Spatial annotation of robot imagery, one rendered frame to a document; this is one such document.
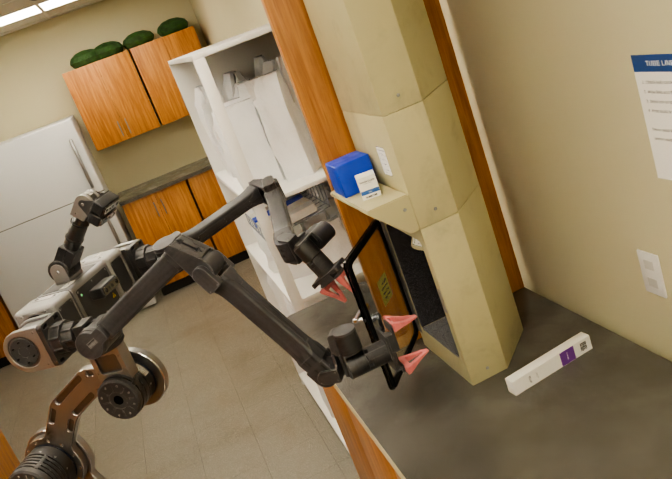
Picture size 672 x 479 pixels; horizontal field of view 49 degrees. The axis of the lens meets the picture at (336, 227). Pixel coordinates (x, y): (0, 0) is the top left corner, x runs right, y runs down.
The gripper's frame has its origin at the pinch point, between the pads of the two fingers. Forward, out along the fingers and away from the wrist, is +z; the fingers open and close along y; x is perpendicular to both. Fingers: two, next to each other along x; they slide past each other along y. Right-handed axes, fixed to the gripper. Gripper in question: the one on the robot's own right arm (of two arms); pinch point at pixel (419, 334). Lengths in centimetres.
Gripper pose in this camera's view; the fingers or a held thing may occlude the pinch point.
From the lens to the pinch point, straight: 181.1
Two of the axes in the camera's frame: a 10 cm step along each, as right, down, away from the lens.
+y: -3.2, -9.0, -2.9
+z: 9.0, -3.9, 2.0
